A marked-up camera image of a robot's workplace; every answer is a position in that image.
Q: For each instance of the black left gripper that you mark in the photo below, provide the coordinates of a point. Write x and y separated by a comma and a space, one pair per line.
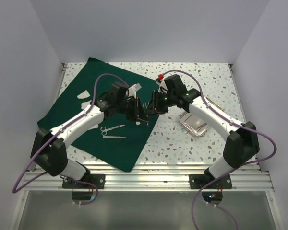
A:
138, 110

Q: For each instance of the steel tweezers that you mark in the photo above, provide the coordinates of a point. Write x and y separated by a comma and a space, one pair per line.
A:
113, 137

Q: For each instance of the steel forceps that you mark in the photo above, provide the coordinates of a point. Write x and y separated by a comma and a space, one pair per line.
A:
142, 116

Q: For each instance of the white gauze pad far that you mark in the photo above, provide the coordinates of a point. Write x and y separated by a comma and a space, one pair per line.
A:
84, 94

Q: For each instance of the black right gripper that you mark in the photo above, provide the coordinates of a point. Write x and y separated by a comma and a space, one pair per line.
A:
154, 106

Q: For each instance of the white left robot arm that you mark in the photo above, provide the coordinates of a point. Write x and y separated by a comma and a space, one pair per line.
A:
50, 146

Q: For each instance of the dark green surgical cloth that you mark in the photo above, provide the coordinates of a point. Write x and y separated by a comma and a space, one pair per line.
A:
121, 153

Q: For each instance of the stainless steel tray lid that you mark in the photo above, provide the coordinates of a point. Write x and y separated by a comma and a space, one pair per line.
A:
214, 103

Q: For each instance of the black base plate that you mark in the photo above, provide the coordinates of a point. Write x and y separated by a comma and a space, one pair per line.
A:
197, 181
96, 179

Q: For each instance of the steel surgical scissors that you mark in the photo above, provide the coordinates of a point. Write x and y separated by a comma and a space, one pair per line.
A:
104, 130

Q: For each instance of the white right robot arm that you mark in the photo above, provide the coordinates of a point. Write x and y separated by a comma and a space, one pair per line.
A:
241, 140

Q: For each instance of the aluminium rail frame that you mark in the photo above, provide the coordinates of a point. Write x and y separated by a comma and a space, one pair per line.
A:
170, 154

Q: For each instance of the white gauze pad near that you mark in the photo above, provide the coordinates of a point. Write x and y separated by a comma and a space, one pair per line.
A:
85, 104

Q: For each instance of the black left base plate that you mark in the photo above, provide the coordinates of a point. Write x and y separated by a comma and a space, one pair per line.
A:
96, 179

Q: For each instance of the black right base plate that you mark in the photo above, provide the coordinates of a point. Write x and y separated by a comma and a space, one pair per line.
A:
197, 181

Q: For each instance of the white gauze pad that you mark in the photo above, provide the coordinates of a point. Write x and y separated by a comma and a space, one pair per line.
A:
85, 104
84, 94

